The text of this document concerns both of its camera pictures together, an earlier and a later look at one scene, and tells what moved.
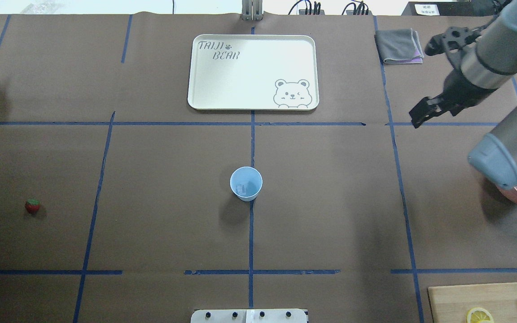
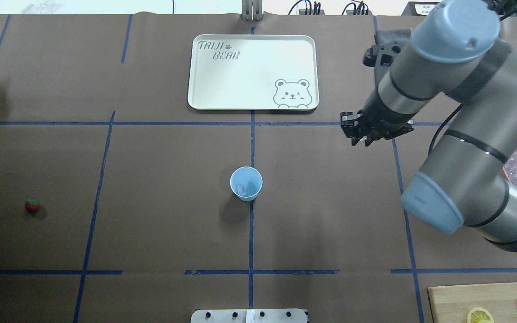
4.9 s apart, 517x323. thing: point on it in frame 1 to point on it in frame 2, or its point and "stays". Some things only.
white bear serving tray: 252,72 stays
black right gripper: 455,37 to 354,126
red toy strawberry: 32,205 stays
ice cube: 241,189 stays
